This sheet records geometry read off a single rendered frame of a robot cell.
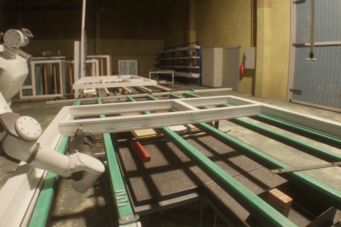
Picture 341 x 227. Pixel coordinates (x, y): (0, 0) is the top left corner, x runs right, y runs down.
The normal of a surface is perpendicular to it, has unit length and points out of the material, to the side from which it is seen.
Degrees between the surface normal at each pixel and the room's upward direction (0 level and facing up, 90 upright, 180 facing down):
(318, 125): 90
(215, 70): 90
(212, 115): 90
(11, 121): 51
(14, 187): 0
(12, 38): 95
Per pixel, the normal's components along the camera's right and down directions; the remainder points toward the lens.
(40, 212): 0.00, -0.98
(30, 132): 0.77, -0.60
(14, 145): -0.22, 0.07
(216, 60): 0.37, 0.16
